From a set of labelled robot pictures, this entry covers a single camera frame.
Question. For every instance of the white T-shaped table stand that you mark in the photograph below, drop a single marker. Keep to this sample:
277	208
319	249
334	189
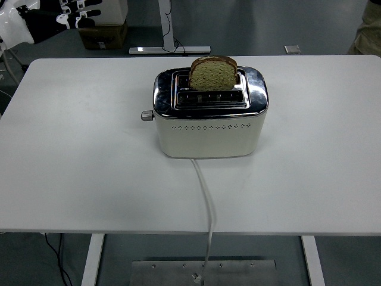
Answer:
166	29

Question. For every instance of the white table leg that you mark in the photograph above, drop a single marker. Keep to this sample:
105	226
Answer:
312	262
92	262

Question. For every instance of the cream chrome two-slot toaster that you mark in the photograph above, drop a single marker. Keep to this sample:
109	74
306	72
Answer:
209	140

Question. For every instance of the brown cardboard box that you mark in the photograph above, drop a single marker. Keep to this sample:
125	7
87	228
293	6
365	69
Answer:
104	38

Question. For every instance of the grey metal plate with screws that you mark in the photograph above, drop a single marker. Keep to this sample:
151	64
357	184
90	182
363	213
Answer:
166	274

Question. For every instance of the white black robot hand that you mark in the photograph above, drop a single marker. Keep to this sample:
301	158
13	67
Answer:
15	24

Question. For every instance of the white box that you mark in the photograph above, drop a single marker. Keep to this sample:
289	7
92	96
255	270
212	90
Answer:
114	12

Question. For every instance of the brown bread slice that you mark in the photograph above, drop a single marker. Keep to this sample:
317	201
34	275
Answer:
212	77

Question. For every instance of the small grey floor plate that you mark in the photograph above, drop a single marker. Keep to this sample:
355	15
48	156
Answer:
292	49

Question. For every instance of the person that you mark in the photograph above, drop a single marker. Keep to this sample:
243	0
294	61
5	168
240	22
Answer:
370	32

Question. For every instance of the grey toaster lever knob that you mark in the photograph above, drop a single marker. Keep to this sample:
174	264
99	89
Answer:
147	115

